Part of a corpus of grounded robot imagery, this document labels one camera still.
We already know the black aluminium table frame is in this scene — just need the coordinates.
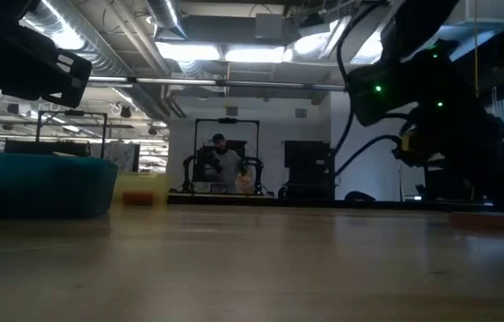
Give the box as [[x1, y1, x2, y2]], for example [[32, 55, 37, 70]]
[[166, 192, 499, 212]]

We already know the white ceiling duct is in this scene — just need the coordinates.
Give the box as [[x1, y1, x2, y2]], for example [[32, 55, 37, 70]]
[[439, 0, 504, 62]]

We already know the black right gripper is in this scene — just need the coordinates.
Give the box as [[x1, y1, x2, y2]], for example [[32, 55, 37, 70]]
[[392, 38, 504, 214]]

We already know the black robot rig frame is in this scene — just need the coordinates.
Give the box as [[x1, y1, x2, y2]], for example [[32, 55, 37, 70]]
[[35, 109, 109, 157], [192, 117, 261, 194]]

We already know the black cabinet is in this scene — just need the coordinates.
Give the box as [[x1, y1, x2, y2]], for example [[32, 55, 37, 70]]
[[283, 140, 337, 202]]

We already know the ceiling light panel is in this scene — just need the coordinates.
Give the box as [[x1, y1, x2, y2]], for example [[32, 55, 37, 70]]
[[155, 40, 222, 63], [223, 44, 296, 64]]

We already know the yellow plastic bin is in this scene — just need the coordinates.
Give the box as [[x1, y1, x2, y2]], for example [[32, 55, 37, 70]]
[[111, 172, 171, 208]]

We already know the silver spiral duct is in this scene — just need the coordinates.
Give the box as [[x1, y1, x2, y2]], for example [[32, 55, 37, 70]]
[[144, 0, 189, 41], [19, 0, 135, 77]]

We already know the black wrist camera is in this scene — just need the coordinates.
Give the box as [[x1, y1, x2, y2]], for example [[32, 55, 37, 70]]
[[346, 62, 409, 127]]

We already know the person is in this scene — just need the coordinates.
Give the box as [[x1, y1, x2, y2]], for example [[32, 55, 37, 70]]
[[206, 132, 253, 194]]

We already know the black workstation desk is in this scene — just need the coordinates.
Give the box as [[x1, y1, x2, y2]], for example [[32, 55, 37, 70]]
[[421, 165, 479, 202]]

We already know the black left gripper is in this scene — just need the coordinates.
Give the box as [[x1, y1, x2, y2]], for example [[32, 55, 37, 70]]
[[0, 0, 94, 109]]

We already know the teal plastic bin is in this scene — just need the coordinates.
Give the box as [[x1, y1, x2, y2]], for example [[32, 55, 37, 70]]
[[0, 150, 119, 219]]

